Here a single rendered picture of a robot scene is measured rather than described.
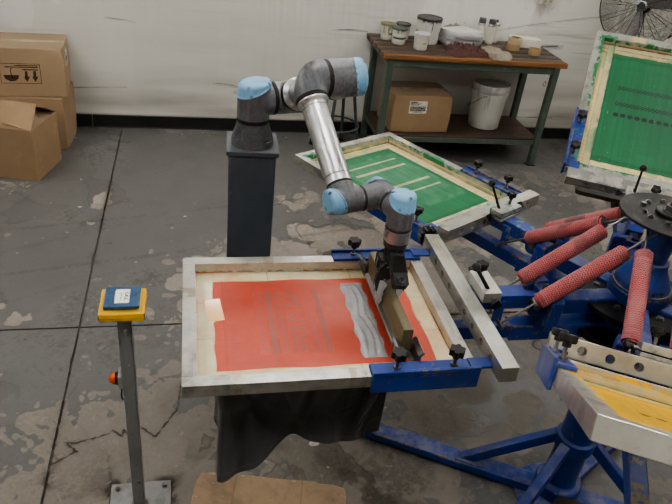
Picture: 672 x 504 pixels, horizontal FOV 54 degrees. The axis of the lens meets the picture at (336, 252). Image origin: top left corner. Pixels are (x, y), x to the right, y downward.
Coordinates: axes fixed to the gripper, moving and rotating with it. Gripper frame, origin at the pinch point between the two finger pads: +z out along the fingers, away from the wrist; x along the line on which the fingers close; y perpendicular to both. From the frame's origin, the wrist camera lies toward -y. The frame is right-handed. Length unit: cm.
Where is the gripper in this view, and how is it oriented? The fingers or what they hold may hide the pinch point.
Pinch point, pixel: (387, 301)
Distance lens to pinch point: 197.8
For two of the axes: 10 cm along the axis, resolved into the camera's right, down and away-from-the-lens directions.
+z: -1.1, 8.4, 5.3
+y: -1.9, -5.4, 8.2
